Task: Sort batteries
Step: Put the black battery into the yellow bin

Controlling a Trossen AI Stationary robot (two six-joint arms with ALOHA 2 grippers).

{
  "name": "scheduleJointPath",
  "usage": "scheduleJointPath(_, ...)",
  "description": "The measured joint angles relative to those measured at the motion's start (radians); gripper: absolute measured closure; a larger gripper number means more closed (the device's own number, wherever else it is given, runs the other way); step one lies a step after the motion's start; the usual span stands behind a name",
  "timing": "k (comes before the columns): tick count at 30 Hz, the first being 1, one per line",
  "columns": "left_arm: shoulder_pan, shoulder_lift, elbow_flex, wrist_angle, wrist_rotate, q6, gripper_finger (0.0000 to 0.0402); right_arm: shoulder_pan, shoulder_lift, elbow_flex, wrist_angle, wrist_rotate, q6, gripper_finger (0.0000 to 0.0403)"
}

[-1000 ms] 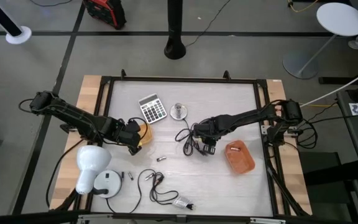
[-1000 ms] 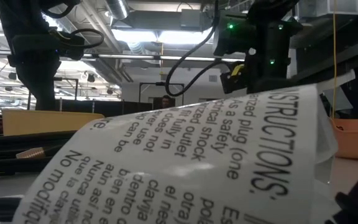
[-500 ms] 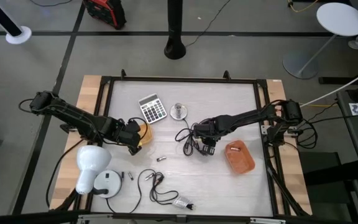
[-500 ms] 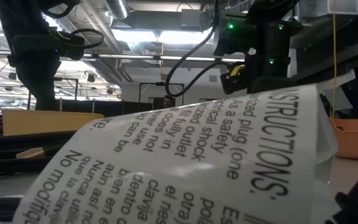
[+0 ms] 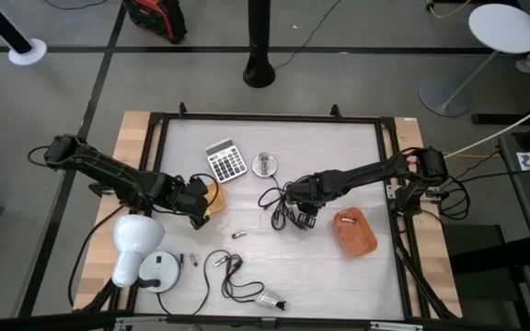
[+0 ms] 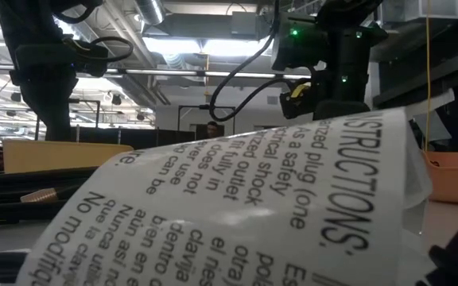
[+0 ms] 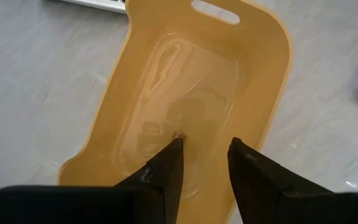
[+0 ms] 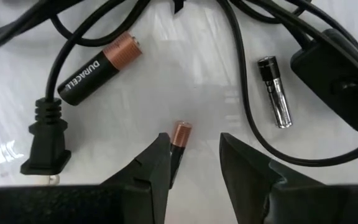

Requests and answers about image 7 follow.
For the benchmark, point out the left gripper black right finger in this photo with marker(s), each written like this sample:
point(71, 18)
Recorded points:
point(275, 202)

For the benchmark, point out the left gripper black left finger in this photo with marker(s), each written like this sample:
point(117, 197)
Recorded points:
point(73, 205)

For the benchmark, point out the black copper-top battery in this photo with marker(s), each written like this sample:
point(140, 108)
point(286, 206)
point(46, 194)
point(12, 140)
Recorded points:
point(179, 135)

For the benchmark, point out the yellow plastic bin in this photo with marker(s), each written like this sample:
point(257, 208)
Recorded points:
point(197, 77)

